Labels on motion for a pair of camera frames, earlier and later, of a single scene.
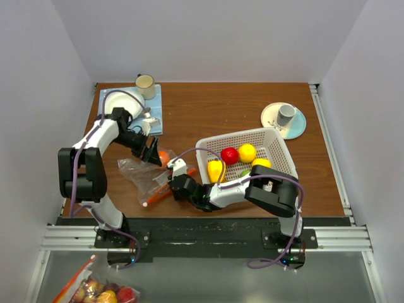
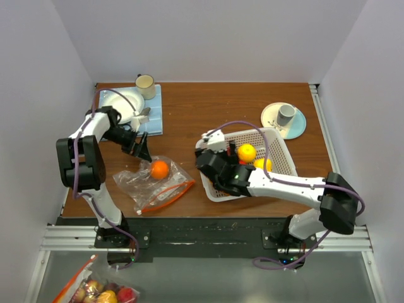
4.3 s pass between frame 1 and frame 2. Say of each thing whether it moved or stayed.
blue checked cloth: stayed
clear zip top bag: moved
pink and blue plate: stayed
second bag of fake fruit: stayed
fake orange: moved
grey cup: stayed
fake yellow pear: stayed
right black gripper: moved
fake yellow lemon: stayed
